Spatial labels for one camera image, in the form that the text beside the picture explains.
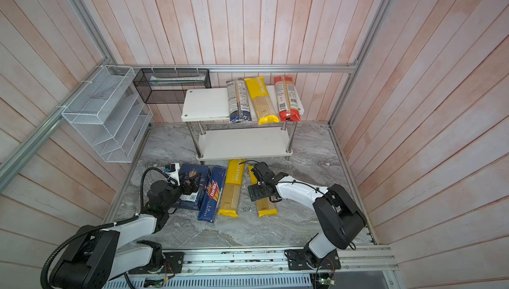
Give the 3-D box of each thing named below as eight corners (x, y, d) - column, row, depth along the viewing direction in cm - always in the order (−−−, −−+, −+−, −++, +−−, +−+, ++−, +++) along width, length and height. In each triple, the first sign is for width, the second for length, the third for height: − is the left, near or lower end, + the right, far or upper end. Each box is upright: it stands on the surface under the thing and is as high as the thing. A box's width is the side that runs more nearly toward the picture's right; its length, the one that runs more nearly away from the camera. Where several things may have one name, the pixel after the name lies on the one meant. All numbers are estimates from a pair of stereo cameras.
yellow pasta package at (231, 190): (218, 215, 87) (218, 213, 85) (229, 161, 105) (228, 158, 103) (238, 217, 87) (237, 214, 84) (244, 162, 105) (244, 159, 102)
